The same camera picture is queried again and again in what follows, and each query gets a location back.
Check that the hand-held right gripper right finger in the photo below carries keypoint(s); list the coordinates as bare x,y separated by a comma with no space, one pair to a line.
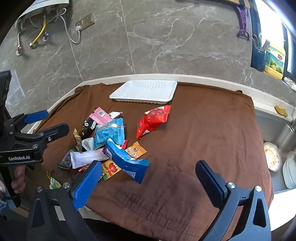
209,180

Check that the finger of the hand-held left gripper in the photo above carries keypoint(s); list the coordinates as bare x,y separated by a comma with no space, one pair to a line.
34,116
55,131

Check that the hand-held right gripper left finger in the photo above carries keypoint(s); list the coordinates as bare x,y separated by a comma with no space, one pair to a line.
84,187

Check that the black snack packet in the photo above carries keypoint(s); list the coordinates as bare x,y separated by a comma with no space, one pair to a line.
86,127

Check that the dark blue snack packet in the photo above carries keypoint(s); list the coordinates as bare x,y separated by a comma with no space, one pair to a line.
129,165

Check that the light blue snack packet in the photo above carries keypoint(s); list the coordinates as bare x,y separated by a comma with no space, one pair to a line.
108,134

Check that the red white snack packet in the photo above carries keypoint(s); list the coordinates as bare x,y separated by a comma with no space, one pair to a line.
125,144

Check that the red snack bag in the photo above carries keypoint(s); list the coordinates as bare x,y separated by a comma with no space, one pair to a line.
150,120

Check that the white foam tray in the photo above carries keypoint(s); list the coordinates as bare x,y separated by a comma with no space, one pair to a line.
143,91

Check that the person's left hand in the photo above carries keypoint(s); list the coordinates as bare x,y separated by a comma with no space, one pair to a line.
19,180

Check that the red silver candy wrapper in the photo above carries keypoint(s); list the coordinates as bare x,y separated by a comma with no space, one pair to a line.
83,169

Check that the gold foil packet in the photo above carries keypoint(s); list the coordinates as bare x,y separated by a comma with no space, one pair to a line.
77,140

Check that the long white packet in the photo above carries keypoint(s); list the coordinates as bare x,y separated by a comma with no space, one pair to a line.
85,158

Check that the green yellow packet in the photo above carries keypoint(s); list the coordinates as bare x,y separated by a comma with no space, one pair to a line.
55,183

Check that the orange yellow candy packet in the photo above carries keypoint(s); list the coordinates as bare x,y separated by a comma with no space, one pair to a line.
111,171

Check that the dark green packet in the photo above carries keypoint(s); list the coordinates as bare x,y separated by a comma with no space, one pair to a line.
66,161

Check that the white triangular packet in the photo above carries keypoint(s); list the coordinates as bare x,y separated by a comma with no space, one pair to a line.
89,143

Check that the brown cloth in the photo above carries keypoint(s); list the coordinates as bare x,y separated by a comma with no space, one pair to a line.
196,139

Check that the pink snack packet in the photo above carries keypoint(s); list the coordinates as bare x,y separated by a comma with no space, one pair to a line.
101,115

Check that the small white packet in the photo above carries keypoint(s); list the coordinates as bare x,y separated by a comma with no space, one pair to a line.
114,114

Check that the small orange packet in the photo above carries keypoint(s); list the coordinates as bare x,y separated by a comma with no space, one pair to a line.
136,150

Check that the dirty white plate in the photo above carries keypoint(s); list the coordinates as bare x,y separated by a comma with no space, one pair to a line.
272,156

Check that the steel sink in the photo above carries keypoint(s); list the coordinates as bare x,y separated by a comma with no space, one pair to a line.
272,129

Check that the white bowl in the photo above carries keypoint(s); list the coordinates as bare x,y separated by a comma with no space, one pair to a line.
290,171

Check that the yellow sponge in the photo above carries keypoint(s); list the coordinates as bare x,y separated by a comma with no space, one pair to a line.
281,111

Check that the white water heater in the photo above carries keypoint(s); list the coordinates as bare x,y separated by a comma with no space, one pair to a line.
50,3

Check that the blue plastic basket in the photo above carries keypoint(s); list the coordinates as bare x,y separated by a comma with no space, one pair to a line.
257,60

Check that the yellow green bottle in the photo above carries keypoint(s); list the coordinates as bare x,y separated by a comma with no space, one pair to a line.
275,60

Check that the purple peeler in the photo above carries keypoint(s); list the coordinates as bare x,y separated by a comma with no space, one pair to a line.
242,16

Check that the cardboard box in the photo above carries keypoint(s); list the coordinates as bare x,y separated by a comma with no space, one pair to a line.
233,2

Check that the gold wall socket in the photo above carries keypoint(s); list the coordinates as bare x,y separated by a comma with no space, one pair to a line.
89,18
79,24

